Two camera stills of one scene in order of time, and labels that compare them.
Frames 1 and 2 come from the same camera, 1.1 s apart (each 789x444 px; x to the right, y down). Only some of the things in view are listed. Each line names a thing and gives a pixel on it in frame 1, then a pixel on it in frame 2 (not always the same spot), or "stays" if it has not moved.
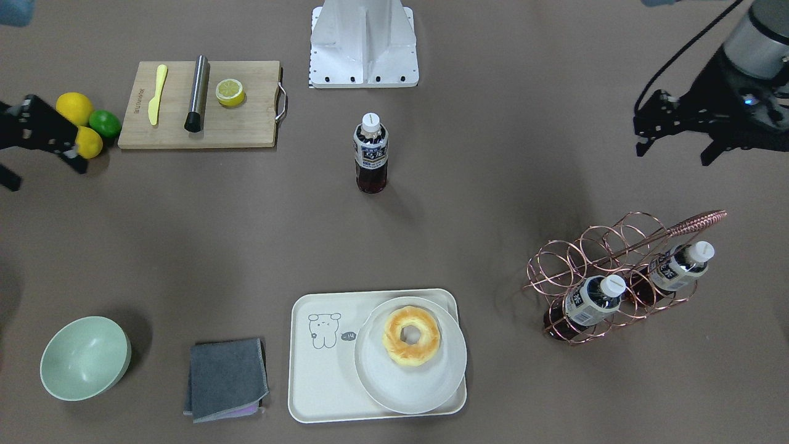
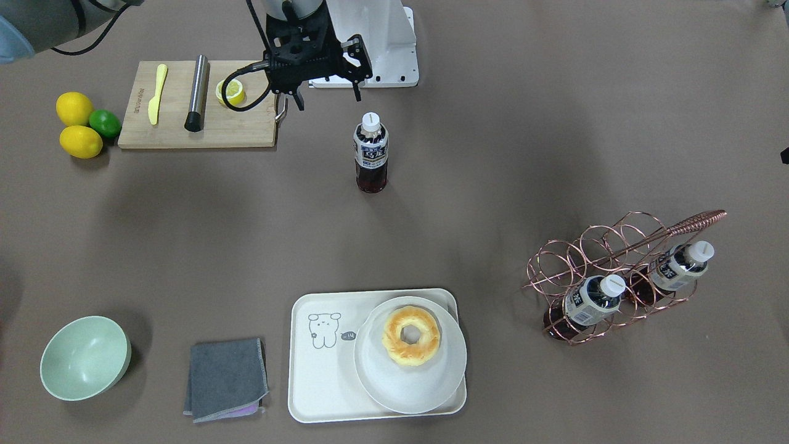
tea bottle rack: x=371 y=148 stays
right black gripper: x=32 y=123 to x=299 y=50
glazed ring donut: x=412 y=337 stays
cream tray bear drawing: x=324 y=385 stays
